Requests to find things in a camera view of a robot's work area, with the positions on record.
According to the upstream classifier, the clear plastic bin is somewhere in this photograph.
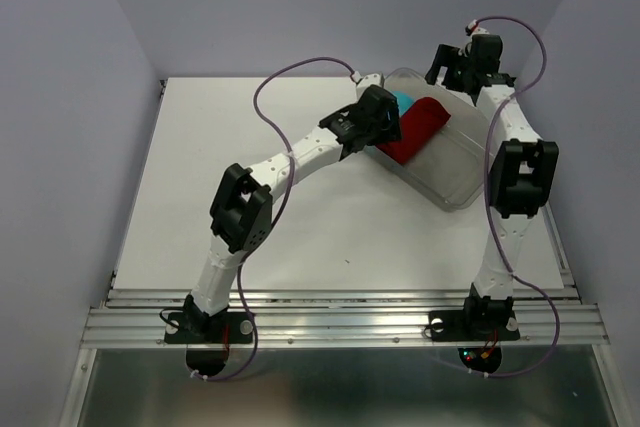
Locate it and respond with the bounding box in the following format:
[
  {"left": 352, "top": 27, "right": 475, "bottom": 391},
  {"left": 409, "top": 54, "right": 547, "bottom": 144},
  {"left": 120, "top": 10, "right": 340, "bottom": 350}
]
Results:
[{"left": 365, "top": 68, "right": 488, "bottom": 212}]

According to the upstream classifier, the rolled light blue t shirt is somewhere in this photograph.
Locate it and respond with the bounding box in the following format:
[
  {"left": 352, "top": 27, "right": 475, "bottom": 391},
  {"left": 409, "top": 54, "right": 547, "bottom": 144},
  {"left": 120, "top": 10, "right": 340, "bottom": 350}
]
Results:
[{"left": 363, "top": 89, "right": 419, "bottom": 159}]

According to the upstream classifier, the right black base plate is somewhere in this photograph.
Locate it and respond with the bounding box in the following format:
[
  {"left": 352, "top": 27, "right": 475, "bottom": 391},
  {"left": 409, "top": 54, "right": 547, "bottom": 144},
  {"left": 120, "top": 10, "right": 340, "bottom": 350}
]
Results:
[{"left": 423, "top": 310, "right": 521, "bottom": 343}]

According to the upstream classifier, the aluminium mounting rail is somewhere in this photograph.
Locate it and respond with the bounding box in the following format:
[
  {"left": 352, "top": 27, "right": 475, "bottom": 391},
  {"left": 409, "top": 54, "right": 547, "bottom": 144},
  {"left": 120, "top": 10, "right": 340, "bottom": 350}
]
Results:
[{"left": 81, "top": 287, "right": 609, "bottom": 349}]

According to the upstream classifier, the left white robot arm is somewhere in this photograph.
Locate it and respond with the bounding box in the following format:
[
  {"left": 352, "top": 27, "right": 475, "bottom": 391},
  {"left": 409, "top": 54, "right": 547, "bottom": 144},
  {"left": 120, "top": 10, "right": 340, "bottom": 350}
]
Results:
[{"left": 169, "top": 85, "right": 401, "bottom": 341}]

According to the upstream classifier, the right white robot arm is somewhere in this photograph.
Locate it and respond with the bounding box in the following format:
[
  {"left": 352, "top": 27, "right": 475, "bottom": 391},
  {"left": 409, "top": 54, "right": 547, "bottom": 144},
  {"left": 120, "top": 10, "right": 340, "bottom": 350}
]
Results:
[{"left": 425, "top": 30, "right": 559, "bottom": 342}]

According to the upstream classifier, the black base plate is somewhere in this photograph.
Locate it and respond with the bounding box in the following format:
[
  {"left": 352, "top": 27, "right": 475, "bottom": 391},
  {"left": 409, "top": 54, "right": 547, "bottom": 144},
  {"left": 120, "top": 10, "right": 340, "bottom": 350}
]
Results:
[
  {"left": 423, "top": 310, "right": 521, "bottom": 343},
  {"left": 159, "top": 310, "right": 254, "bottom": 345}
]

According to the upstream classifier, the red t shirt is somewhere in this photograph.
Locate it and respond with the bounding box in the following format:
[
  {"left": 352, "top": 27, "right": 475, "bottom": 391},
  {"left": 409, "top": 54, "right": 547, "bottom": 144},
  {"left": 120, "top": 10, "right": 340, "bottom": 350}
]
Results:
[{"left": 377, "top": 92, "right": 451, "bottom": 165}]

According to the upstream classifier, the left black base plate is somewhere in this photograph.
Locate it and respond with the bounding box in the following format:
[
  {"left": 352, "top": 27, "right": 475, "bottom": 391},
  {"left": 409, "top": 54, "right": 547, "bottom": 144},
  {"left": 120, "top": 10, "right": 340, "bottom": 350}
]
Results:
[{"left": 159, "top": 310, "right": 254, "bottom": 345}]

